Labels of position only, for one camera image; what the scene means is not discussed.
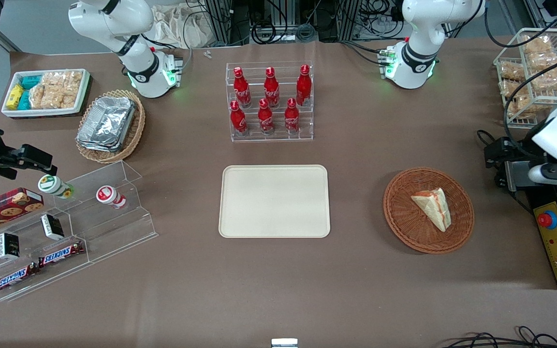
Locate small black white box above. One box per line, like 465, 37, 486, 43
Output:
0, 232, 21, 261
41, 214, 65, 241

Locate Snickers bar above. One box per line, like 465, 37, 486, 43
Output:
38, 240, 86, 268
0, 263, 41, 294

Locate aluminium frame post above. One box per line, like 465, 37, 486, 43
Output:
209, 0, 235, 45
340, 0, 362, 42

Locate white wire rack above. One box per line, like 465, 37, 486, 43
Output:
494, 28, 557, 129

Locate beige cloth bag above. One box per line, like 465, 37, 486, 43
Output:
149, 4, 212, 49

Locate beige plastic tray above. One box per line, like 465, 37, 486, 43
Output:
219, 165, 331, 238

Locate yellow snack packet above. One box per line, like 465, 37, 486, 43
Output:
7, 84, 25, 110

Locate white bottle with red label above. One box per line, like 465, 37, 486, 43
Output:
96, 186, 128, 210

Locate red cookie box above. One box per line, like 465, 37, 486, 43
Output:
0, 188, 45, 238

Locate white bottle with green label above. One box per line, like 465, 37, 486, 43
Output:
38, 174, 75, 199

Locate clear acrylic stepped shelf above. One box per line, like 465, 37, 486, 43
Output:
58, 160, 159, 264
0, 208, 91, 303

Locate brown round wicker basket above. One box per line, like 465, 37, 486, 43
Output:
383, 167, 475, 255

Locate red cola bottle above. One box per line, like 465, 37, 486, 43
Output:
264, 67, 280, 108
284, 98, 300, 134
296, 64, 312, 107
234, 67, 252, 108
258, 99, 275, 135
230, 100, 249, 136

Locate clear acrylic bottle rack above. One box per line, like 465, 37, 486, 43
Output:
225, 61, 314, 142

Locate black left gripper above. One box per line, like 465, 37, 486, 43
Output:
484, 137, 548, 169

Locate clear bag of rice crackers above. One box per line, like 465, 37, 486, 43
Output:
63, 71, 84, 108
42, 72, 67, 110
29, 83, 47, 110

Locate light oval wicker basket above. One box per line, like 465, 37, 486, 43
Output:
75, 89, 146, 164

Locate clear bag of fried snacks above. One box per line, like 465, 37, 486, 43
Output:
528, 51, 557, 71
531, 67, 557, 91
500, 62, 527, 81
522, 35, 554, 55
499, 79, 527, 98
506, 96, 534, 118

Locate triangle sandwich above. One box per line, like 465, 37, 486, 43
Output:
411, 188, 452, 232

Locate stack of foil trays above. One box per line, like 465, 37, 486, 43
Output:
76, 97, 137, 153

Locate grey metal bracket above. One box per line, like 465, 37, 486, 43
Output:
495, 161, 536, 193

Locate white rectangular snack tray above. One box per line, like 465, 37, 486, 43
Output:
1, 69, 91, 118

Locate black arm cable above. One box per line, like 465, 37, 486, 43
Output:
503, 58, 557, 161

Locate black floor cables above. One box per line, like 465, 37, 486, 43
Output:
444, 326, 557, 348

